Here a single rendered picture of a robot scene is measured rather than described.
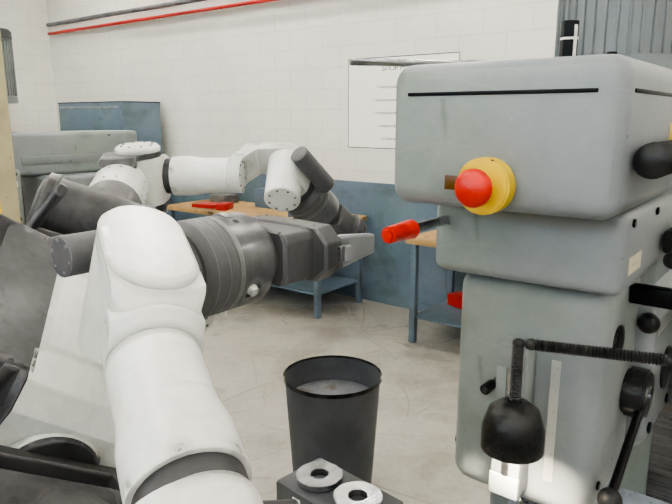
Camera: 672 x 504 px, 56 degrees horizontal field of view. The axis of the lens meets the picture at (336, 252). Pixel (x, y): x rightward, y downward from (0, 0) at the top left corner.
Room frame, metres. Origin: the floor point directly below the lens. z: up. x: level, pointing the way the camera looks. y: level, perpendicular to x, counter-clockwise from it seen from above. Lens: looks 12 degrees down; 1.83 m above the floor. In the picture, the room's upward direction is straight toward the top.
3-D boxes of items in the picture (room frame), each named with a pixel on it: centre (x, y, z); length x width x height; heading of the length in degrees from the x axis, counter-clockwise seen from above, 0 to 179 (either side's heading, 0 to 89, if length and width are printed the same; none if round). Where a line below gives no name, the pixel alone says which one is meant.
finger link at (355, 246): (0.63, -0.02, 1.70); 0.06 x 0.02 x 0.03; 142
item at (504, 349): (0.76, -0.23, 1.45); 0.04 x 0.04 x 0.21; 52
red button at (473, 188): (0.64, -0.14, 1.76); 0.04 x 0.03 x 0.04; 52
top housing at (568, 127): (0.86, -0.31, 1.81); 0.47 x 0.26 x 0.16; 142
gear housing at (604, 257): (0.88, -0.33, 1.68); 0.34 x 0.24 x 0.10; 142
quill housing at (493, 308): (0.85, -0.30, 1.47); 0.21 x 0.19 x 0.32; 52
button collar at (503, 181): (0.66, -0.16, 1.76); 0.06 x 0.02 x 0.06; 52
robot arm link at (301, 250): (0.60, 0.08, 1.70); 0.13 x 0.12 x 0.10; 52
